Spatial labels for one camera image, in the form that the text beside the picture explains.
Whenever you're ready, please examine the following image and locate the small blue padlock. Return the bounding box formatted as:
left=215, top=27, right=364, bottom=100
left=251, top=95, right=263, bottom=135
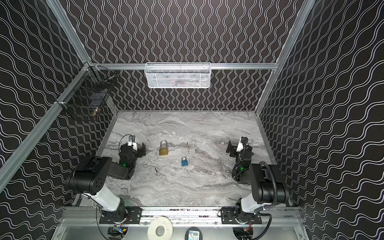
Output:
left=181, top=157, right=189, bottom=167

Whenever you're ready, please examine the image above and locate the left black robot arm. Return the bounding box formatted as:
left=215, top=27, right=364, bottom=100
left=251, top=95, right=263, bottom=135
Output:
left=67, top=135, right=146, bottom=225

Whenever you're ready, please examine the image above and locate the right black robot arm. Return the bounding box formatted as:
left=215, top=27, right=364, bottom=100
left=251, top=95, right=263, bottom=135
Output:
left=221, top=137, right=289, bottom=225

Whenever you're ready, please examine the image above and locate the large brass padlock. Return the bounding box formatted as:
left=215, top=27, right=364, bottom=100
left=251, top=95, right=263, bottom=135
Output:
left=159, top=140, right=169, bottom=156

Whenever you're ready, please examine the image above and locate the white tape roll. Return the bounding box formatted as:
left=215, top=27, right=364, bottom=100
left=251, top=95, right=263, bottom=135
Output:
left=147, top=217, right=173, bottom=240

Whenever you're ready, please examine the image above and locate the black round labelled puck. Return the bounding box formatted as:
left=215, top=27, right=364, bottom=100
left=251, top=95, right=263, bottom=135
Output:
left=185, top=227, right=203, bottom=240

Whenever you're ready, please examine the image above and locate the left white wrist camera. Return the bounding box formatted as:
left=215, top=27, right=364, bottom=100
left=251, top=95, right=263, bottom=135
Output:
left=128, top=141, right=141, bottom=151

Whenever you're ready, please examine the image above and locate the black corrugated cable conduit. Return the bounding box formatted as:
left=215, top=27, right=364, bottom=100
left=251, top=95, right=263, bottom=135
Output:
left=259, top=161, right=279, bottom=208

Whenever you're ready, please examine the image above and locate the silver key with ring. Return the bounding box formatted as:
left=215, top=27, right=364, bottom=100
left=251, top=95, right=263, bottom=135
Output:
left=155, top=168, right=161, bottom=176

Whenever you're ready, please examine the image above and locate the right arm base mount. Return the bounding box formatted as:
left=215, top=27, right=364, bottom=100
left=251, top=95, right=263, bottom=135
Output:
left=218, top=207, right=262, bottom=225

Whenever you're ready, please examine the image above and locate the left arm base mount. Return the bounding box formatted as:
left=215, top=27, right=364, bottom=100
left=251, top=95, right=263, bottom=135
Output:
left=99, top=207, right=143, bottom=224

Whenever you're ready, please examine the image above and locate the black wire mesh basket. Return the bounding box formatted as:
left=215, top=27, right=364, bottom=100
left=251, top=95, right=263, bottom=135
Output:
left=58, top=62, right=118, bottom=122

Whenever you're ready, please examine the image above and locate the white wire mesh basket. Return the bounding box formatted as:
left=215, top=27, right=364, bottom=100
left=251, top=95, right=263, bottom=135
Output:
left=144, top=62, right=212, bottom=89

